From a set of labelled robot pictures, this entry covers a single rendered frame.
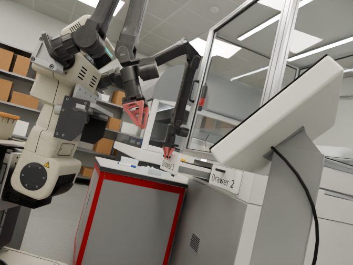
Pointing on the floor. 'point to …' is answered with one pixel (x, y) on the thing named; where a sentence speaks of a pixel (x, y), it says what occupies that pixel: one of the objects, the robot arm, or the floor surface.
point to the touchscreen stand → (287, 208)
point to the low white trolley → (127, 216)
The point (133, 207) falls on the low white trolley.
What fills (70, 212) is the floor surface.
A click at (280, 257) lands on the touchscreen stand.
